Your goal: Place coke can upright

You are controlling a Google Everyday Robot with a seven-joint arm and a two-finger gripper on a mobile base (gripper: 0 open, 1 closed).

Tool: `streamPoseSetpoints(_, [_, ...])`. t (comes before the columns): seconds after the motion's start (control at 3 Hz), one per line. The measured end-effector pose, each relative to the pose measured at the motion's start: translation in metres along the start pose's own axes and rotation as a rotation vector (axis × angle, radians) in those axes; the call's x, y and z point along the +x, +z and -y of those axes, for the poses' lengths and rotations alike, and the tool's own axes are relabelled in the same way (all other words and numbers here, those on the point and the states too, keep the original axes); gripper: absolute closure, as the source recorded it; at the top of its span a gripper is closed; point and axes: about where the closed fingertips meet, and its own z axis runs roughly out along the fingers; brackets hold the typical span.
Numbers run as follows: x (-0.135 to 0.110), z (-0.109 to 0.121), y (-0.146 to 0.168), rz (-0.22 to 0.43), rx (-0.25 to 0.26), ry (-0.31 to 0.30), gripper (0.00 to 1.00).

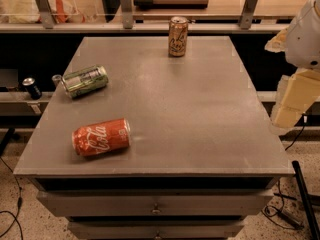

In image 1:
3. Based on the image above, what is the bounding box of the grey drawer cabinet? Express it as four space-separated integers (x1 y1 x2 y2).
12 35 296 240

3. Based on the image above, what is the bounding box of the drawer with knob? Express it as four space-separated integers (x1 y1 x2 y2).
68 221 244 240
37 190 273 217

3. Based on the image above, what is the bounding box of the black cable floor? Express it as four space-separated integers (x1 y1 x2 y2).
0 157 25 240
261 115 309 232

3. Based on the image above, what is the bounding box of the left metal bracket post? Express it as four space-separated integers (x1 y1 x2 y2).
35 0 56 29

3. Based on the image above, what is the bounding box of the black cable left floor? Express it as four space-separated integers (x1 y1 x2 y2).
0 157 25 240

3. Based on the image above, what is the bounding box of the clear acrylic panel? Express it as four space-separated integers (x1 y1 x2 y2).
0 0 111 24

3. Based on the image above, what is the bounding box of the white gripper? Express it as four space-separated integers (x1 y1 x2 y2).
264 0 320 129

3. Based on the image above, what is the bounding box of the red coke can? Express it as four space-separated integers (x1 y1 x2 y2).
72 118 130 156

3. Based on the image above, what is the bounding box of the black soda can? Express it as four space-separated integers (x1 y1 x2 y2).
22 77 42 100

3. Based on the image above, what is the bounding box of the green soda can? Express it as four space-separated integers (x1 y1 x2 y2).
62 65 109 98

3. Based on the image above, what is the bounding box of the metal bracket post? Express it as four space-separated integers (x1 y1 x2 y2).
35 0 56 29
238 0 258 30
120 0 133 29

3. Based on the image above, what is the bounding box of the upper drawer with knob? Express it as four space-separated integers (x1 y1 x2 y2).
37 190 273 217

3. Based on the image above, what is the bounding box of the right metal bracket post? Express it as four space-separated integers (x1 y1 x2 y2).
238 0 258 30

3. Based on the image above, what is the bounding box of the gold LaCroix can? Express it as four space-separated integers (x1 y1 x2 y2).
168 16 188 57

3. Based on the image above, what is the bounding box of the black cable right floor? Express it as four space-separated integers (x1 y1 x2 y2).
261 115 309 232

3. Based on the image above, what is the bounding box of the small clear glass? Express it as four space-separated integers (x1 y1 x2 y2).
51 74 62 87

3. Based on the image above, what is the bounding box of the white orange plastic bag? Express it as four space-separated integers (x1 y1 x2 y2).
0 0 85 23

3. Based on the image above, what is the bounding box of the lower drawer with knob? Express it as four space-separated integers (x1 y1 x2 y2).
68 221 244 240

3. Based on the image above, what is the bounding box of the middle metal bracket post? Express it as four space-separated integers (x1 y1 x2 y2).
120 0 133 29

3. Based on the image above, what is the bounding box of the black pole right floor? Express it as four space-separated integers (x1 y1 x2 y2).
292 161 320 240

